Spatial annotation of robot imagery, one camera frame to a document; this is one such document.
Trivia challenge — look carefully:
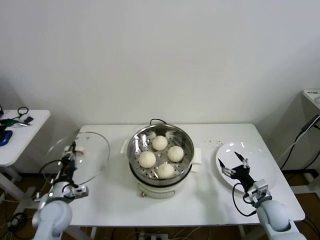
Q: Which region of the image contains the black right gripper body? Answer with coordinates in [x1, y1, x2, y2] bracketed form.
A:
[229, 164, 256, 192]

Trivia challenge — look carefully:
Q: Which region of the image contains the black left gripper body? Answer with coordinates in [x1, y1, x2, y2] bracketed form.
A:
[58, 157, 77, 183]

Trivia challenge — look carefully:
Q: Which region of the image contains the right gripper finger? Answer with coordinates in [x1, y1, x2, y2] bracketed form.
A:
[233, 150, 250, 169]
[217, 157, 235, 177]

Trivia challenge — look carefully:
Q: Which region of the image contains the glass lid with white handle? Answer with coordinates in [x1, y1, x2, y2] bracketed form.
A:
[39, 131, 111, 187]

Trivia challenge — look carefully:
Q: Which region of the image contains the white steamed baozi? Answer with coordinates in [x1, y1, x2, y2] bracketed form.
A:
[151, 134, 169, 152]
[156, 162, 176, 179]
[138, 151, 157, 169]
[166, 145, 185, 163]

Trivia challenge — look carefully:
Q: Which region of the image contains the steel perforated steamer basket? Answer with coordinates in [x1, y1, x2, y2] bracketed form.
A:
[121, 124, 203, 185]

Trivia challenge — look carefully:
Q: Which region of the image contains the white round plate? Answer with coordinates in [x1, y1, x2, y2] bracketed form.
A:
[215, 141, 278, 195]

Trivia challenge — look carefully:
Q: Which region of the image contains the blue and black device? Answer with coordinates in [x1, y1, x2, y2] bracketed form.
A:
[0, 129, 14, 147]

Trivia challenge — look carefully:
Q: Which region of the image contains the white work table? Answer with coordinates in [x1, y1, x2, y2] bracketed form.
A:
[36, 123, 306, 240]

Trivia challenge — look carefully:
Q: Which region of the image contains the tall white side table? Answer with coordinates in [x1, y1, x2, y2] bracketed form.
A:
[289, 88, 320, 195]

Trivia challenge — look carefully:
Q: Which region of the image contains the white power strip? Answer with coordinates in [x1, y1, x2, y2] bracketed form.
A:
[139, 232, 170, 240]

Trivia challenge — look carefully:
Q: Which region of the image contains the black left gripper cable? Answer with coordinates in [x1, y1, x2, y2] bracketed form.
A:
[39, 159, 76, 191]

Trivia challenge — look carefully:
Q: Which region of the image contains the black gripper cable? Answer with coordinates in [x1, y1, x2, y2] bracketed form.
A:
[232, 183, 258, 217]
[39, 159, 76, 191]

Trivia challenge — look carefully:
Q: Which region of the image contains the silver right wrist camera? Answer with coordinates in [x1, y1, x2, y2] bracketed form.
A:
[249, 179, 273, 204]

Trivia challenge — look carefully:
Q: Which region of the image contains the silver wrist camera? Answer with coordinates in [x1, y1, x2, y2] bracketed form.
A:
[70, 184, 90, 199]
[249, 179, 273, 204]

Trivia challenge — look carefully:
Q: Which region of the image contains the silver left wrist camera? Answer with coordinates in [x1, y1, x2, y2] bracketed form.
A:
[70, 184, 90, 199]

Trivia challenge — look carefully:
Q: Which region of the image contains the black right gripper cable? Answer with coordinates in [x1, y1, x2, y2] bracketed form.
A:
[232, 183, 258, 217]

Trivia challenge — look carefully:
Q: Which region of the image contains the thin black wall cable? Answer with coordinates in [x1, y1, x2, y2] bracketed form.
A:
[281, 128, 320, 171]

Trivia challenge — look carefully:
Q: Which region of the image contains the black looped cable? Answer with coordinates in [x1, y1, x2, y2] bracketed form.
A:
[12, 106, 31, 121]

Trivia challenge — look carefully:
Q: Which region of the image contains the black floor cable coil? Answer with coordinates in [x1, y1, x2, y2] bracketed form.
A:
[6, 211, 30, 235]

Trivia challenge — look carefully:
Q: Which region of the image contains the white cable with black plug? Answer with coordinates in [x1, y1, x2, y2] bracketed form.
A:
[276, 114, 320, 169]

